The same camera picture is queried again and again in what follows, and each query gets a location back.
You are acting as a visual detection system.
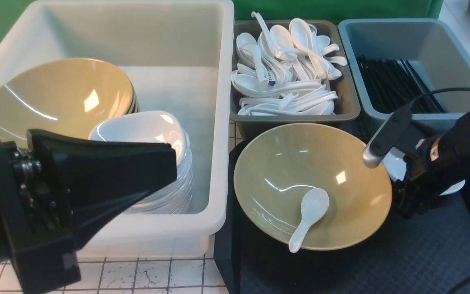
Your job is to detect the large white plastic tub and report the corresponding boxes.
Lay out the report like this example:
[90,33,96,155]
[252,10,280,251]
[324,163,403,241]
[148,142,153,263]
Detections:
[0,0,234,261]

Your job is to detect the grey spoon tray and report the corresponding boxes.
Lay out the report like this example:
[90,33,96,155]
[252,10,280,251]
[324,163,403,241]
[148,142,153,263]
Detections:
[230,19,361,140]

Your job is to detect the pile of black chopsticks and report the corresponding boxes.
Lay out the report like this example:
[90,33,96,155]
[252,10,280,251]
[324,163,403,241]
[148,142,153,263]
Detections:
[357,55,429,114]

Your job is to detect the black serving tray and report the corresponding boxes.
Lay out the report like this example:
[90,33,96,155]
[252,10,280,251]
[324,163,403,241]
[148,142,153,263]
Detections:
[214,131,470,294]

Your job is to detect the yellow-green noodle bowl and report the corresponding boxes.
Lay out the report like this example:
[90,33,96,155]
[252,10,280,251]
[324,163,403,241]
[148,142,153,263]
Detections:
[233,123,392,251]

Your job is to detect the pile of white spoons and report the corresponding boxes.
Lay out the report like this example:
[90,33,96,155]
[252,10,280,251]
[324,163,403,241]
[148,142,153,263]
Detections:
[231,11,347,116]

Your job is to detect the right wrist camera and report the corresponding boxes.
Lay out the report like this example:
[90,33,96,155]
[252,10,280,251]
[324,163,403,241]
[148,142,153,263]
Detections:
[362,104,412,169]

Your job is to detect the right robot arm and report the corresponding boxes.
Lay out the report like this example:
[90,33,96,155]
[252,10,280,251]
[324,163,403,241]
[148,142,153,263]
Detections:
[393,111,470,219]

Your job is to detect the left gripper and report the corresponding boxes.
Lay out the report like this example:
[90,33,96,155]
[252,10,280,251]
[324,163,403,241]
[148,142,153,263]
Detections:
[0,129,177,294]

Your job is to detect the stacked white square dishes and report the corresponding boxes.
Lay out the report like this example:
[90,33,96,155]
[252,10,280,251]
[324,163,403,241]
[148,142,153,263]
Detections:
[88,110,194,214]

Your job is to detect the white soup spoon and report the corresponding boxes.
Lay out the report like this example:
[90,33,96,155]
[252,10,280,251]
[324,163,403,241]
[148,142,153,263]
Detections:
[288,188,330,253]

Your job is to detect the blue-grey chopstick tray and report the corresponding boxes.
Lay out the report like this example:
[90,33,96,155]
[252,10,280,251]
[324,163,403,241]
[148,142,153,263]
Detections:
[338,18,470,136]

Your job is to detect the white square dish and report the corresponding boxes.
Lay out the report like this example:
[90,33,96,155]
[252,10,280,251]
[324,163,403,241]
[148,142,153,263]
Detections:
[382,147,465,196]

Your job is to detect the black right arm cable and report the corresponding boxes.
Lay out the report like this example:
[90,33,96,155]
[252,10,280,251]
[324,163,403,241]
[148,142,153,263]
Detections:
[410,87,470,109]

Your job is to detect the stacked yellow-green bowls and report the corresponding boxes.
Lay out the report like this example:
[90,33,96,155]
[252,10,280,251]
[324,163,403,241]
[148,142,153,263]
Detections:
[0,58,139,147]

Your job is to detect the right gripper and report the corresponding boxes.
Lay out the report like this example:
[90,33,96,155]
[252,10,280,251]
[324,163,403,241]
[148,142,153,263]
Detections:
[393,121,470,219]

